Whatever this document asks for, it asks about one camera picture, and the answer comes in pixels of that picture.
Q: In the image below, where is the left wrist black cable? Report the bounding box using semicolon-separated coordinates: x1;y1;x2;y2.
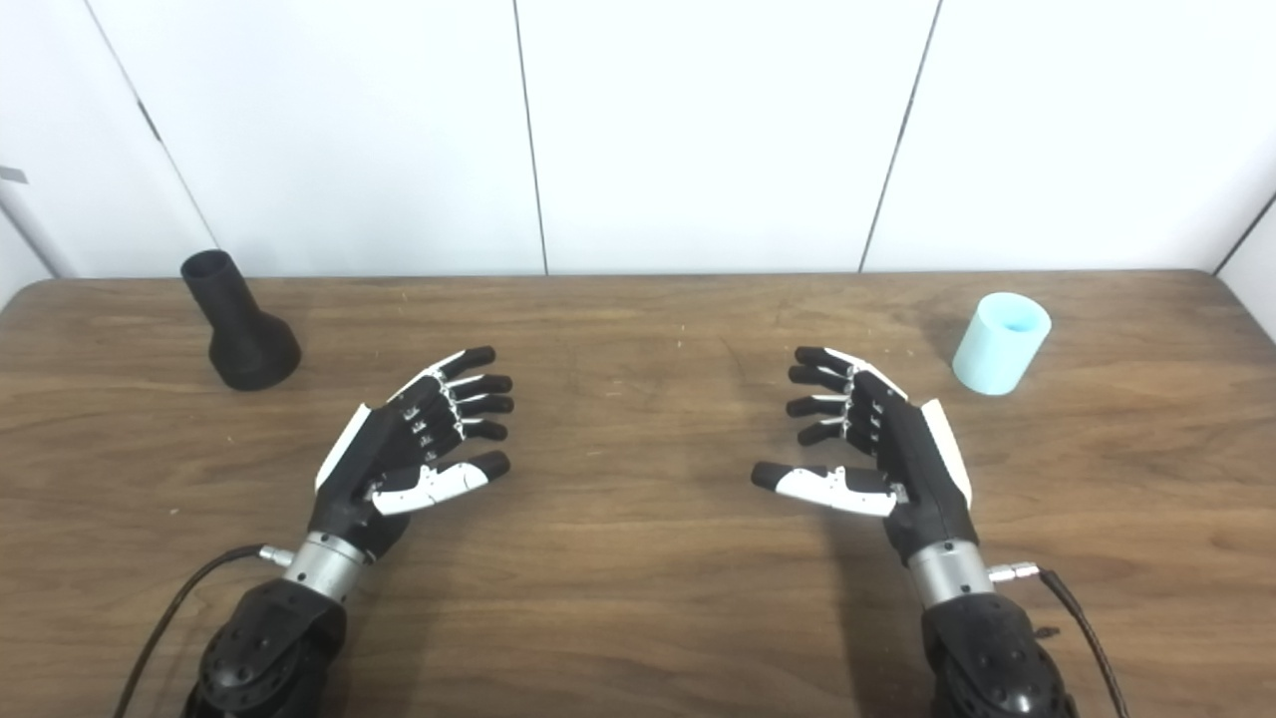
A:
112;543;296;718

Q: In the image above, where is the black nozzle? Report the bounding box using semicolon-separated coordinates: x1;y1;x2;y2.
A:
180;249;302;392

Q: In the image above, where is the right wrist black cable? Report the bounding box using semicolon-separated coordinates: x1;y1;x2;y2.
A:
989;562;1130;718

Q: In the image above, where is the light-blue hose piece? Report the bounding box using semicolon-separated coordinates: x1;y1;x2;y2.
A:
951;292;1053;397

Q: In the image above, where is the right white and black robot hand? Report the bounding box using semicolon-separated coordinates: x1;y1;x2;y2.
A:
751;346;980;567

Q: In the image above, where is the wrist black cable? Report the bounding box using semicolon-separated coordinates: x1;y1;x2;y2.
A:
112;543;296;718
989;562;1130;718

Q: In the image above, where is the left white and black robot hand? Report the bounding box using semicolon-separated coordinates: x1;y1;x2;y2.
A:
311;346;515;561

